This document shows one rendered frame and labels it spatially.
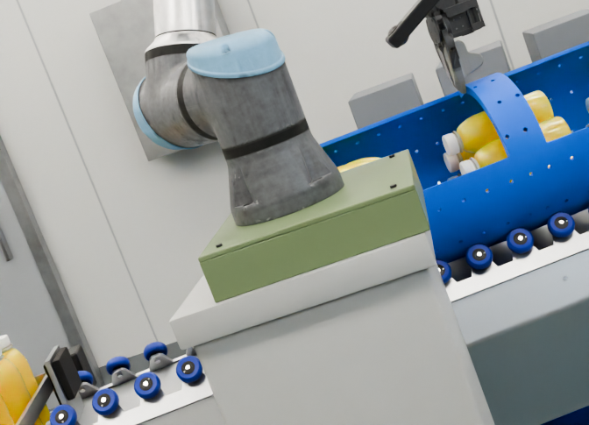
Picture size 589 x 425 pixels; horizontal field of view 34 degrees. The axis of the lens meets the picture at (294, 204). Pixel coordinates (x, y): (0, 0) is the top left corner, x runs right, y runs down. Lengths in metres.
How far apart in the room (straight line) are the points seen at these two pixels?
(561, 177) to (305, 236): 0.65
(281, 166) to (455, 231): 0.51
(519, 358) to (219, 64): 0.79
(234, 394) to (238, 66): 0.40
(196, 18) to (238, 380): 0.49
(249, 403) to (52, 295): 4.31
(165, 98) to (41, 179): 4.11
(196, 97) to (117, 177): 4.03
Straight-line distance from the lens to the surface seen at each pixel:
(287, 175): 1.17
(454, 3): 1.70
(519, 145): 1.60
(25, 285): 5.50
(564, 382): 1.76
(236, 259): 1.11
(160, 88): 1.30
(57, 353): 1.76
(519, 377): 1.71
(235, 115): 1.18
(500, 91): 1.65
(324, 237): 1.09
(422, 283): 1.11
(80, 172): 5.30
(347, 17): 4.97
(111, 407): 1.64
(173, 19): 1.33
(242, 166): 1.19
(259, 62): 1.18
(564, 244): 1.68
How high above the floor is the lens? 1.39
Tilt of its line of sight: 8 degrees down
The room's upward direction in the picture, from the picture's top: 21 degrees counter-clockwise
